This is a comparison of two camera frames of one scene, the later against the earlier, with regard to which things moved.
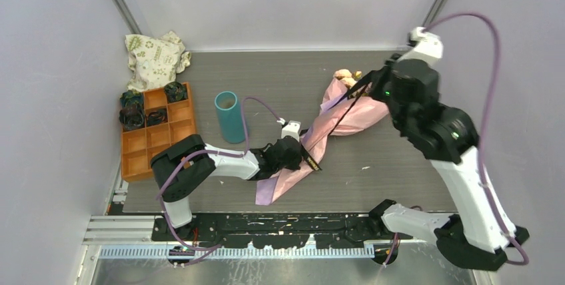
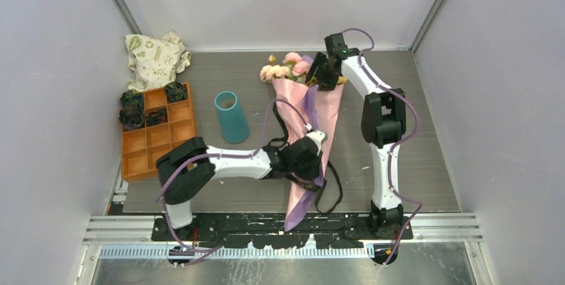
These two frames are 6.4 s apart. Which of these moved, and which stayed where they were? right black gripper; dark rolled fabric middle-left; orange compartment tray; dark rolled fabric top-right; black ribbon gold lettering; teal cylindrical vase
Moved: black ribbon gold lettering; right black gripper
Stayed: dark rolled fabric top-right; orange compartment tray; teal cylindrical vase; dark rolled fabric middle-left
